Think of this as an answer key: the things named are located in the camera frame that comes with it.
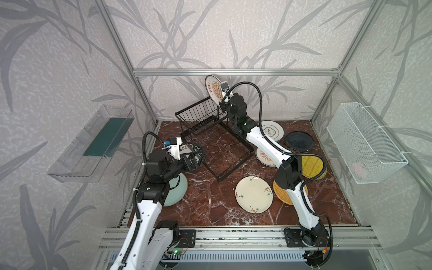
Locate white plate dark lettered rim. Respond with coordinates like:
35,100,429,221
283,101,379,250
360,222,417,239
180,144,205,165

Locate orange sunburst plate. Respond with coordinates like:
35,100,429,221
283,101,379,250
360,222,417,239
255,148,276,167
205,75,225,107

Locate mint green flower plate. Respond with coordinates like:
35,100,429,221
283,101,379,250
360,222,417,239
164,173,188,207

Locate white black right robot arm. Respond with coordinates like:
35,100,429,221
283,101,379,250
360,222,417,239
219,82,334,269

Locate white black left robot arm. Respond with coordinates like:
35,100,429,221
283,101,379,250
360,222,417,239
111,132,205,270

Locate white plate green emblem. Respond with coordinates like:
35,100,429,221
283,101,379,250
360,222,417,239
261,120,284,142

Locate dark blue oval plate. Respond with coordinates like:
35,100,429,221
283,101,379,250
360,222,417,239
284,131,315,152

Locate cream floral plate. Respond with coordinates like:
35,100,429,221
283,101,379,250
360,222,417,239
235,176,273,214

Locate green yellow woven plate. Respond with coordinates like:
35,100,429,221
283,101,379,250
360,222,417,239
301,156,324,178

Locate orange woven plate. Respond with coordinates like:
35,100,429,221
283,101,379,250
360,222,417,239
273,181,294,206

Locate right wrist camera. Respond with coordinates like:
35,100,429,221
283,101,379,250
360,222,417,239
220,81,232,103

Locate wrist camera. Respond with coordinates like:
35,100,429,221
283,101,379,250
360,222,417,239
220,81,232,103
163,137,182,160

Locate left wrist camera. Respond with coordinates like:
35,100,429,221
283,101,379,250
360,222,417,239
163,137,182,160

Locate black wire dish rack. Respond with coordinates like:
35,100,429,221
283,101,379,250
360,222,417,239
175,97,255,182

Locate clear plastic wall bin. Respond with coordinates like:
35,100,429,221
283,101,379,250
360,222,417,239
47,105,135,183

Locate white wire mesh basket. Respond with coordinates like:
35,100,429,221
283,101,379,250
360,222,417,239
327,102,408,185

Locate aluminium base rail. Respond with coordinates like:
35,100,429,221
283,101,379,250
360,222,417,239
96,225,382,270

